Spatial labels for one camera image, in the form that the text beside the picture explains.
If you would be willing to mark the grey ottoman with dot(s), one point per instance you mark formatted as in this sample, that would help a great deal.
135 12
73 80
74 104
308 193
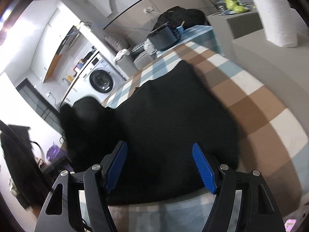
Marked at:
277 62
222 29

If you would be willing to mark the houndstooth pillow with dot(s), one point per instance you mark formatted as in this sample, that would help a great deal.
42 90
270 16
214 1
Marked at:
140 47

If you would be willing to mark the range hood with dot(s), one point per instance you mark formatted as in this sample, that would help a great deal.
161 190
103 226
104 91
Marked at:
70 38

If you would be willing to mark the checked tablecloth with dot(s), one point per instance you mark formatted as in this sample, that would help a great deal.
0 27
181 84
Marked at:
256 106

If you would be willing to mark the white cloth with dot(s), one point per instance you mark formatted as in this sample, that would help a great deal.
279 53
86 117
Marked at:
122 54

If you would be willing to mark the white washing machine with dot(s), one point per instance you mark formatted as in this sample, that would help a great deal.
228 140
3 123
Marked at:
100 79

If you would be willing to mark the pink phone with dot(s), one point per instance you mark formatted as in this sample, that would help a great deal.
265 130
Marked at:
291 225

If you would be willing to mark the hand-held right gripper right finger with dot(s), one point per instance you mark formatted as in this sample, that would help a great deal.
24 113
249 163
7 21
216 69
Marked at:
202 166

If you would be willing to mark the light blue checked cloth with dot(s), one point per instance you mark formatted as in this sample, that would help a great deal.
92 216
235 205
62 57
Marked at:
200 32

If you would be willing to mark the grey cushion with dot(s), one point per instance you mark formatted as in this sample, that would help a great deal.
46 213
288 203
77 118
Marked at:
114 41

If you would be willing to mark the dark furniture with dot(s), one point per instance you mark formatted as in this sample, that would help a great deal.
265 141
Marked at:
17 164

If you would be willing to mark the black jacket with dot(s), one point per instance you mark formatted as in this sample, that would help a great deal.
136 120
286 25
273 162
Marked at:
185 15

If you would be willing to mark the dark rice cooker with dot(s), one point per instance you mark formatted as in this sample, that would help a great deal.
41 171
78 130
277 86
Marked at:
166 40

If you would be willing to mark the white upper cabinets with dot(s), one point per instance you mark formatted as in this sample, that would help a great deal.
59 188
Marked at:
49 46

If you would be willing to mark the purple bag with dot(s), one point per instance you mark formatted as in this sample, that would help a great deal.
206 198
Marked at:
55 153

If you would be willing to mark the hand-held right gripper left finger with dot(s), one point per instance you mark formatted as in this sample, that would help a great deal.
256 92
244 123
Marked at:
115 166

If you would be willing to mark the paper towel roll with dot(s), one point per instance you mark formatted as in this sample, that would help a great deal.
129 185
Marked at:
272 17

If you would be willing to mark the black knit sweater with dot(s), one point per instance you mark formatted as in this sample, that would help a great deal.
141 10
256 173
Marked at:
164 125

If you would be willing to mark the yellow oil bottle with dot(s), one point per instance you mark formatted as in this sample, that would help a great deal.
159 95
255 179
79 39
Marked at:
69 78

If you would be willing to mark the wall outlet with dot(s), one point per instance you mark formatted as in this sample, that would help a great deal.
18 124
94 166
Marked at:
149 10

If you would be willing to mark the grey sofa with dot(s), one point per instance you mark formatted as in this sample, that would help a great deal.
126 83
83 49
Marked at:
142 60

